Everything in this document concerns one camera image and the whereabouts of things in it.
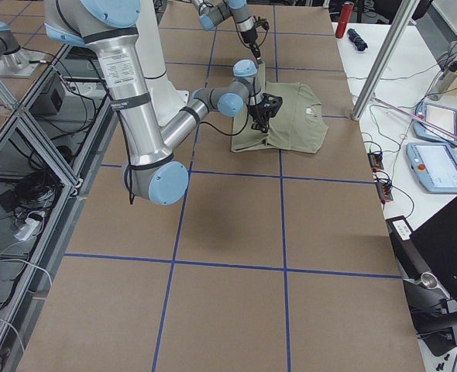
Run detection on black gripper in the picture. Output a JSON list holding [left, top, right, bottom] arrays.
[[249, 101, 271, 133], [242, 29, 263, 65]]

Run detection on olive green long-sleeve shirt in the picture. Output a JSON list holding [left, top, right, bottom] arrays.
[[231, 64, 328, 154]]

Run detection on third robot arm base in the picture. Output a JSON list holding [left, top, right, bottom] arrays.
[[0, 22, 46, 78]]

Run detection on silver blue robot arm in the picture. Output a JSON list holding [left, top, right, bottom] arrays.
[[44, 1, 283, 205], [191, 0, 270, 64]]

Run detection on red cylindrical bottle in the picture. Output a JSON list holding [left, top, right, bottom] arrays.
[[335, 1, 354, 39]]

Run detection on near blue teach pendant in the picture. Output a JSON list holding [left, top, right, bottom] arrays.
[[406, 143, 457, 195]]

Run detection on blue teach pendant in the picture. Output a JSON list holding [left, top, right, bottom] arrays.
[[413, 102, 457, 147], [406, 143, 457, 195]]

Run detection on far blue teach pendant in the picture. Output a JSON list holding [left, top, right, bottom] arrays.
[[413, 102, 457, 147]]

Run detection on grey green water bottle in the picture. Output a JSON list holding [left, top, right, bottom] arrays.
[[430, 60, 457, 101]]

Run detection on black box with label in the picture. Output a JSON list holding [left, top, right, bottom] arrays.
[[386, 216, 437, 289]]

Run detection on black monitor screen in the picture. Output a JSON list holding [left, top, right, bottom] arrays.
[[410, 196, 457, 299]]

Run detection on white power strip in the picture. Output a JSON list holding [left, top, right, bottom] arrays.
[[14, 217, 42, 241]]

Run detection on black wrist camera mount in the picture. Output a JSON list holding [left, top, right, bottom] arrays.
[[262, 93, 283, 118], [253, 16, 270, 32]]

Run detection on white central pedestal column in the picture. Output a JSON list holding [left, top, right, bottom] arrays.
[[136, 0, 190, 126]]

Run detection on aluminium frame post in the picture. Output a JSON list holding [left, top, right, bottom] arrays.
[[351, 0, 420, 121]]

